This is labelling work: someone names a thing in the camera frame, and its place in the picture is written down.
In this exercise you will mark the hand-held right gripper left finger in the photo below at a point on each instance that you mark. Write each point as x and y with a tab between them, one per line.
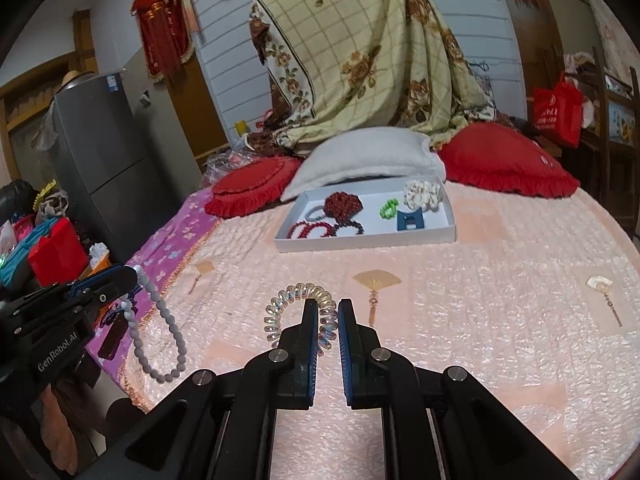
310	355

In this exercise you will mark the red hanging knot decoration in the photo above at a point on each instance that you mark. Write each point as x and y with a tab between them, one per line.
165	25

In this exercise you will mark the floral checked blanket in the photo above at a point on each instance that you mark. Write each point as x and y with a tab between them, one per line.
360	50

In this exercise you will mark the clear plastic bag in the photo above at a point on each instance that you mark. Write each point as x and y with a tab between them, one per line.
222	167

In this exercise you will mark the red heart cushion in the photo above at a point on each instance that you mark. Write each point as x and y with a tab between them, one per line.
500	160

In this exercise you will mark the person's left forearm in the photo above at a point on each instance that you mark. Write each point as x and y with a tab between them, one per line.
62	435

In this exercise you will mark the teal box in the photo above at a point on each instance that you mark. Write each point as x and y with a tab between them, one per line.
22	255

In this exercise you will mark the green jade bangle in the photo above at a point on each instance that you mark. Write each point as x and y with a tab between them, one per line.
310	212

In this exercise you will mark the red gift bag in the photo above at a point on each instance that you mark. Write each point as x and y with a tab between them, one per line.
57	255

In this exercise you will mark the dark red fabric bow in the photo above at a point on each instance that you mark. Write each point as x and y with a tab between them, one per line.
344	205

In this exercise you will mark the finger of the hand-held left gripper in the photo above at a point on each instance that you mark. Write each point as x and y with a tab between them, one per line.
100	302
107	277

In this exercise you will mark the straw hat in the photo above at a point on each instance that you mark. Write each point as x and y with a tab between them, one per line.
75	80

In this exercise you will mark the wooden rack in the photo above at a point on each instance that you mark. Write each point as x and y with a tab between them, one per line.
610	125

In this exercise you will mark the white pillow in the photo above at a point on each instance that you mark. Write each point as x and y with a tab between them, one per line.
365	160

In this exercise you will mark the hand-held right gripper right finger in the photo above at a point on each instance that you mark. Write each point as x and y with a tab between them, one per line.
346	355

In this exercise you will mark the red shopping bag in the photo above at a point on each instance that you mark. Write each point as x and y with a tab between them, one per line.
557	110

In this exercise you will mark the white fabric scrunchie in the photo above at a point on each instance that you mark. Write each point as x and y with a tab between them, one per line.
422	194

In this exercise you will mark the white shallow box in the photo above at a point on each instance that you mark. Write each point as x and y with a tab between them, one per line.
380	240

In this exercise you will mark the black bag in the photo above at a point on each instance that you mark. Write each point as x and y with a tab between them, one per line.
15	200

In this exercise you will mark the brown wooden door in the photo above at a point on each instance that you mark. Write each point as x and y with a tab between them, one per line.
200	105

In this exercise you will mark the grey refrigerator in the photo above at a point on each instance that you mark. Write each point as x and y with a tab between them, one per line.
110	160

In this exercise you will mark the tissue box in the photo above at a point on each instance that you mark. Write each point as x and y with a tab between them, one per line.
99	255

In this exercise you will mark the round red ruffled cushion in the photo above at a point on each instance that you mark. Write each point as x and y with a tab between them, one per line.
250	185

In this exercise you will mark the purple flowered blanket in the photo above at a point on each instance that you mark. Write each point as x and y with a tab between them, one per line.
170	245

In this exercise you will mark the blue hair claw clip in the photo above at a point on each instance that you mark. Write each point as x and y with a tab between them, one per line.
410	220

